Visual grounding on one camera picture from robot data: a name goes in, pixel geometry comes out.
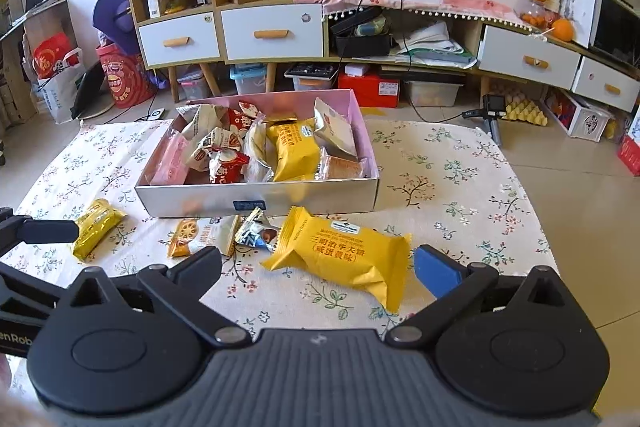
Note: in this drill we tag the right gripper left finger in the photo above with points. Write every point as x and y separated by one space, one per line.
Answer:
179 290

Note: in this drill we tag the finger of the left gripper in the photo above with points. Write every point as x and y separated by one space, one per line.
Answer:
17 229

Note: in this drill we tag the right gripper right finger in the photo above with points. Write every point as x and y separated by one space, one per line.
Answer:
456 289

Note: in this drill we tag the white orange biscuit packet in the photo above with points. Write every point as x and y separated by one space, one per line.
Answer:
194 234

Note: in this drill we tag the large yellow pastry packet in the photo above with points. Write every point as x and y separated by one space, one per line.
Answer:
344 254

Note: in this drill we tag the gold yellow snack packet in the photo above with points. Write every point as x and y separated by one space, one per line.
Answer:
93 225

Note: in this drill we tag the silver truffle chocolate packet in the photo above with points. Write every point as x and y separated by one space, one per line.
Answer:
257 232

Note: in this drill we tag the floral tablecloth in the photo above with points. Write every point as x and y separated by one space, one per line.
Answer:
444 186

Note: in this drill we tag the red white candy packet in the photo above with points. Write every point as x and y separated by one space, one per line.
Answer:
226 166

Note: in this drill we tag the pink and white snack box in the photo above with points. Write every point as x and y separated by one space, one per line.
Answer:
198 198

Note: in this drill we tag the white shopping bag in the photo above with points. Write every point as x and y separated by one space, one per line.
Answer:
59 68

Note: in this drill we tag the clear wrapped brown cake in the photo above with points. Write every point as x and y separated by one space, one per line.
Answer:
336 168

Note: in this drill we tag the yellow pastry packet in box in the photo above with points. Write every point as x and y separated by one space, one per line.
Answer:
297 149

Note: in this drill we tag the red round gift bag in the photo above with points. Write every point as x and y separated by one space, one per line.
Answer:
125 75

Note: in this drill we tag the yellow egg tray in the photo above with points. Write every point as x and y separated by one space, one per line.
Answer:
526 110

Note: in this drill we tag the clear storage bin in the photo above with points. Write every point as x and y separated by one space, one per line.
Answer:
431 94

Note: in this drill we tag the white fold snack packet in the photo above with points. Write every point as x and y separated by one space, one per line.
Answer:
334 129

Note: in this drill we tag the red box under cabinet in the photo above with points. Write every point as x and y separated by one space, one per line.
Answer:
371 90

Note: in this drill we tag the white decorated small box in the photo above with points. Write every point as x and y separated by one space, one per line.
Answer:
578 118

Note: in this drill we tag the blue lid storage bin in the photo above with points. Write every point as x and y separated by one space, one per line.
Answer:
249 78

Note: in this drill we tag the purple plush toy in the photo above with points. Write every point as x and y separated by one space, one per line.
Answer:
114 19

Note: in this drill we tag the white angled drawer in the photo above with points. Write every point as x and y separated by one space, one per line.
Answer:
509 53

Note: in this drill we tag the white left drawer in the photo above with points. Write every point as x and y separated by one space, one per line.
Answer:
188 39

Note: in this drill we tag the white far right drawer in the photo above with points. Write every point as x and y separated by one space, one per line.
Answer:
605 85

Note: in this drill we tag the black bag on shelf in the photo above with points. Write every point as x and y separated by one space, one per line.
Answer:
362 33

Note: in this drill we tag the white middle drawer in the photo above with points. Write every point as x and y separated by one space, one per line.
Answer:
273 31

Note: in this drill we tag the orange fruit lower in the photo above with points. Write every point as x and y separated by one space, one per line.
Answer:
562 29

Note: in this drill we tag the microwave oven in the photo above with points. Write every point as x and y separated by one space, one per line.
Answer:
615 31

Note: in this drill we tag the small camera on tripod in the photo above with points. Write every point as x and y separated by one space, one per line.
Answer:
493 109

